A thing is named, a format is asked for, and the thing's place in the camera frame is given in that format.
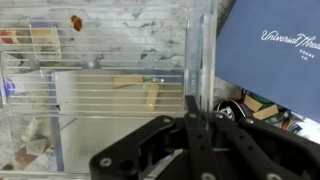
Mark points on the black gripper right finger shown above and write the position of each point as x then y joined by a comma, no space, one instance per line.
266,152

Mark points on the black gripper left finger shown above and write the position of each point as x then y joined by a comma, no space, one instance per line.
134,156

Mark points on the clear plastic storage container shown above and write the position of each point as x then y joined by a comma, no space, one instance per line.
123,63

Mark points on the blue cardboard box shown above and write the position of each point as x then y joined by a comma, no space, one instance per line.
54,109

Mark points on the white bottle purple cap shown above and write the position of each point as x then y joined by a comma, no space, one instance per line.
45,38

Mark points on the small blue labelled packet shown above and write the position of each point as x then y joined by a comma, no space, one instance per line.
9,87

